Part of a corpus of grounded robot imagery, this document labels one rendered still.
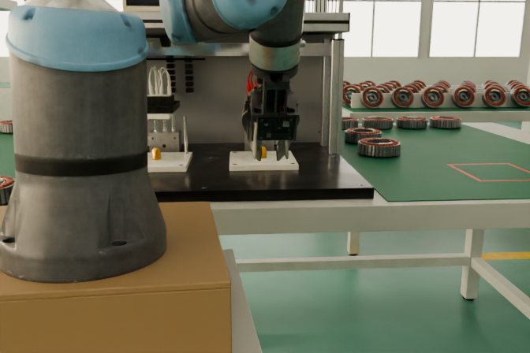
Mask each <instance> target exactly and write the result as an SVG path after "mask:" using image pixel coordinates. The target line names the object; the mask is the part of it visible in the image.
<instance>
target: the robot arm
mask: <svg viewBox="0 0 530 353"><path fill-rule="evenodd" d="M305 2H306V0H159V5H160V11H161V15H162V22H163V25H164V28H165V30H166V34H167V35H168V37H169V39H170V41H171V42H172V43H175V44H177V45H181V44H186V43H194V44H197V43H199V42H202V41H206V40H211V39H219V38H223V37H228V36H232V35H240V34H245V33H249V32H250V38H249V59H250V61H251V70H252V73H253V74H254V75H255V78H256V81H257V83H258V84H260V85H259V86H253V90H251V91H250V92H249V93H248V97H249V98H250V99H249V101H244V109H243V111H242V124H243V127H244V130H245V131H246V134H247V139H248V144H249V146H250V149H251V151H252V153H253V158H254V159H255V160H256V159H257V160H258V161H261V156H262V147H261V145H262V140H277V143H278V145H277V146H276V155H277V161H280V160H281V159H282V157H283V156H284V155H285V156H286V159H288V158H289V145H290V144H291V142H292V139H293V141H296V134H297V126H298V124H299V121H300V116H299V112H298V108H297V107H298V102H297V100H296V99H295V93H294V91H291V89H290V85H289V79H291V78H293V77H294V76H295V75H296V74H297V71H298V63H299V61H300V47H305V41H304V40H302V33H303V25H304V10H305ZM6 46H7V48H8V49H9V72H10V87H11V102H12V116H13V145H14V156H15V173H16V177H15V183H14V186H13V190H12V193H11V196H10V198H9V203H8V206H7V208H6V213H5V216H4V218H3V222H2V226H1V228H0V270H1V271H2V272H3V273H5V274H7V275H8V276H11V277H14V278H17V279H19V280H23V281H31V282H38V283H50V284H65V283H79V282H87V281H97V280H102V279H107V278H111V277H117V276H121V275H124V274H127V273H131V272H134V271H136V270H138V269H142V268H144V267H146V266H149V265H150V264H152V263H153V262H155V261H157V260H158V259H159V258H161V257H162V256H163V255H164V253H165V251H166V223H165V221H164V219H163V216H162V212H161V210H160V207H159V203H158V200H157V198H156V196H155V192H154V189H153V187H152V184H151V180H150V178H149V175H148V168H147V55H148V51H149V46H148V43H147V40H146V29H145V25H144V22H143V21H142V19H141V18H140V17H138V16H137V15H135V14H131V13H119V11H118V10H117V9H115V8H114V7H113V6H112V5H111V4H110V3H108V2H107V1H106V0H24V4H23V5H21V6H16V7H14V8H13V9H12V10H11V11H10V12H9V16H8V32H7V33H6Z"/></svg>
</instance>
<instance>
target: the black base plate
mask: <svg viewBox="0 0 530 353"><path fill-rule="evenodd" d="M289 150H290V151H291V152H292V154H293V156H294V157H295V159H296V161H297V163H298V165H299V169H298V170H255V171H230V151H245V150H244V143H188V152H192V160H191V161H190V163H189V166H188V168H187V171H186V172H152V173H148V175H149V178H150V180H151V184H152V187H153V189H154V192H155V196H156V198H157V200H158V203H175V202H240V201H281V200H321V199H373V198H374V188H373V187H372V186H371V185H370V184H369V183H368V182H367V181H366V180H365V179H364V178H363V177H362V176H361V175H360V174H359V173H358V172H357V171H356V170H355V169H354V168H353V167H352V166H351V165H350V164H349V163H348V162H347V161H346V160H345V159H344V158H343V157H342V156H340V155H339V154H328V153H327V146H325V147H322V146H321V145H320V142H309V143H291V144H290V145H289Z"/></svg>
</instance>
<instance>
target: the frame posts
mask: <svg viewBox="0 0 530 353"><path fill-rule="evenodd" d="M330 43H331V56H322V87H321V118H320V145H321V146H322V147H325V146H327V153H328V154H340V153H341V141H342V98H343V75H344V53H345V39H330Z"/></svg>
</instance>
